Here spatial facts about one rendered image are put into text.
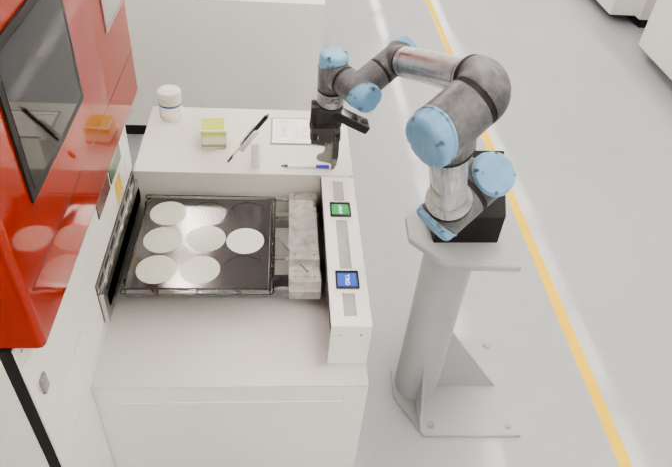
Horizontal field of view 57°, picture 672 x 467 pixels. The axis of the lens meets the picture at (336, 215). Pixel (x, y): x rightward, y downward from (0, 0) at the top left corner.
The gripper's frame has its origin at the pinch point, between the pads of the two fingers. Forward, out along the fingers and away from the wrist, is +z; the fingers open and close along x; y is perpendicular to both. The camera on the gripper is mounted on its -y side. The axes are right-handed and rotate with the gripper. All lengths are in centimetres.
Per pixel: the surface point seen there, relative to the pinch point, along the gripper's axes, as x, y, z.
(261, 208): 11.3, 21.1, 8.4
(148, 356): 56, 47, 12
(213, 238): 23.7, 33.8, 6.9
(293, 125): -21.8, 10.9, 4.4
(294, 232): 19.5, 12.0, 9.7
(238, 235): 22.5, 27.2, 7.2
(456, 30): -303, -130, 128
